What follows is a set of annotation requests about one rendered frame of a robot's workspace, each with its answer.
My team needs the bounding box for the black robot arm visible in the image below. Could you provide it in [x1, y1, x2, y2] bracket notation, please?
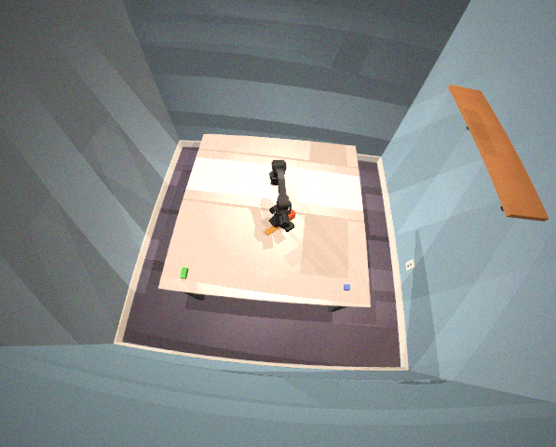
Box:
[269, 159, 292, 228]

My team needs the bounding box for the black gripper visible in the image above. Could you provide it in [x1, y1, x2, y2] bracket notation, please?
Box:
[269, 205, 294, 232]

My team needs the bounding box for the orange bar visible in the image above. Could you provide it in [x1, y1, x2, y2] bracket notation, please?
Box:
[264, 210, 296, 236]

